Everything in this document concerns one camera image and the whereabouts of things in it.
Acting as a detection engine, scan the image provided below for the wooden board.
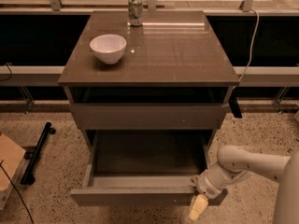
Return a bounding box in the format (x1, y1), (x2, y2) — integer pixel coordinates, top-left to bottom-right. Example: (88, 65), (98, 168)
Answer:
(0, 133), (25, 210)

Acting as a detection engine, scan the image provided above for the white cable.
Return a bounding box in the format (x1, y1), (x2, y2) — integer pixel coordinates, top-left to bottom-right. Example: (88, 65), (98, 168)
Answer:
(237, 7), (260, 81)

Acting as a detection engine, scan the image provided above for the white ceramic bowl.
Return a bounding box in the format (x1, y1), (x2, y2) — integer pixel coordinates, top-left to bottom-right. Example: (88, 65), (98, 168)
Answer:
(90, 35), (127, 64)

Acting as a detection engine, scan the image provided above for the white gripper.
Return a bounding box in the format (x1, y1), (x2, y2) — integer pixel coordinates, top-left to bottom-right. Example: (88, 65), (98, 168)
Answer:
(189, 165), (232, 221)

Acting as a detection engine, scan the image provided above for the green patterned drink can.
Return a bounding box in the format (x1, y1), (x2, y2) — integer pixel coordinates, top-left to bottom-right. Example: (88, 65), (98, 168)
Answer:
(128, 0), (143, 26)

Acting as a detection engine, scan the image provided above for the grey drawer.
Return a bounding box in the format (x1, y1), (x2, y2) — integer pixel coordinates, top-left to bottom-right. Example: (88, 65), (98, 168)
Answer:
(70, 104), (227, 130)
(71, 130), (213, 206)

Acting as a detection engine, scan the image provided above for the black cable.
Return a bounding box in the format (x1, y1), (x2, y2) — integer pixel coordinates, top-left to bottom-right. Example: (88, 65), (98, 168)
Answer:
(0, 160), (35, 224)

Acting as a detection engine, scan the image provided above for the grey drawer cabinet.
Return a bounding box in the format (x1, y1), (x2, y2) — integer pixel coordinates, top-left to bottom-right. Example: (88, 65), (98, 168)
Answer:
(58, 10), (241, 151)

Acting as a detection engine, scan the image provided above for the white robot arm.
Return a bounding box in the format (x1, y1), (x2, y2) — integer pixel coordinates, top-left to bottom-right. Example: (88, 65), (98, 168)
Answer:
(189, 146), (299, 224)

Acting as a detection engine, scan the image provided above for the black metal bar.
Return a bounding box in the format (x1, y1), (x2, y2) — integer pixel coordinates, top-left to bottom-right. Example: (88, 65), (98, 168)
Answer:
(21, 122), (56, 185)

